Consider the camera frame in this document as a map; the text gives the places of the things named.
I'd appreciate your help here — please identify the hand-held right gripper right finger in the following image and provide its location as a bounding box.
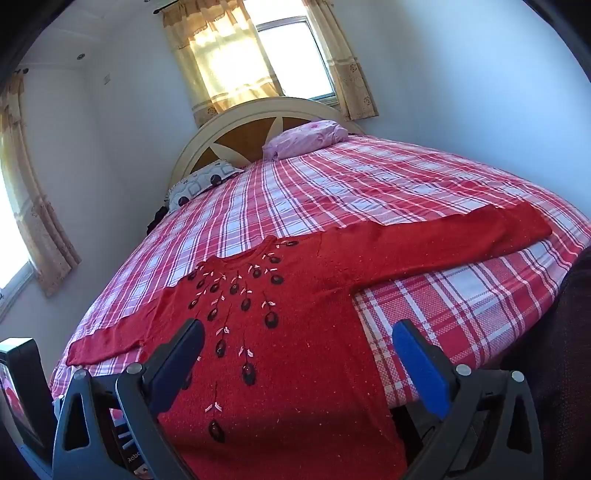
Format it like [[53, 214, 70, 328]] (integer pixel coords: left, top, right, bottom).
[[392, 319, 544, 480]]

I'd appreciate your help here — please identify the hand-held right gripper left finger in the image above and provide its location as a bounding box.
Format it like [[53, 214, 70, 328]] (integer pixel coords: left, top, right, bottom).
[[52, 318, 205, 480]]

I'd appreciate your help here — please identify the red knit sweater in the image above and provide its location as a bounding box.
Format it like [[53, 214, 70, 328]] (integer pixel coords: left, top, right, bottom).
[[67, 200, 555, 480]]

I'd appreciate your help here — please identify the side window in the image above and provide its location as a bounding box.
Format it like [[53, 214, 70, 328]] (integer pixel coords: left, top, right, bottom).
[[0, 173, 37, 303]]

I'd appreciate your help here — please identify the dark cloth beside bed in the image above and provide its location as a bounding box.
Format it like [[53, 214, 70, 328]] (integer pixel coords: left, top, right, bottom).
[[146, 205, 169, 235]]

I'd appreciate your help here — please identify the white pillow with dark dots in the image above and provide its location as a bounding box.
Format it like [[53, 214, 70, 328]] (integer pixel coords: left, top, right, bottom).
[[166, 159, 245, 213]]

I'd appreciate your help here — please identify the beige side window curtain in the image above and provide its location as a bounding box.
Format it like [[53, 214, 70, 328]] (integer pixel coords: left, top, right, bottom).
[[0, 74, 83, 297]]

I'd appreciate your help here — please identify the red white plaid bedsheet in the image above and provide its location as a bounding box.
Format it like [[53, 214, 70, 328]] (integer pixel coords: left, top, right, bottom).
[[48, 122, 591, 480]]

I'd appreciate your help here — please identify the cream wooden headboard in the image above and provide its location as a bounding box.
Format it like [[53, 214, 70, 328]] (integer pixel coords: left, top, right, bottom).
[[171, 97, 365, 195]]

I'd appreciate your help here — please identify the pink pillow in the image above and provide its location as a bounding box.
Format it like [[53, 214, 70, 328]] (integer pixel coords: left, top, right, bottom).
[[262, 120, 349, 160]]

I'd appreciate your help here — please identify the sunlit yellow curtain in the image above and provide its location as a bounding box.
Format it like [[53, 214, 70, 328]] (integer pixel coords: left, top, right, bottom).
[[161, 0, 283, 129]]

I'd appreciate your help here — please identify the beige patterned curtain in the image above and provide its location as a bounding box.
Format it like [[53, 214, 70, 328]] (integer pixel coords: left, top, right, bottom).
[[302, 0, 380, 121]]

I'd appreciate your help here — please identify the window behind headboard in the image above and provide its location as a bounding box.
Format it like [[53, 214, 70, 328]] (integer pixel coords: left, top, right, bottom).
[[255, 17, 337, 101]]

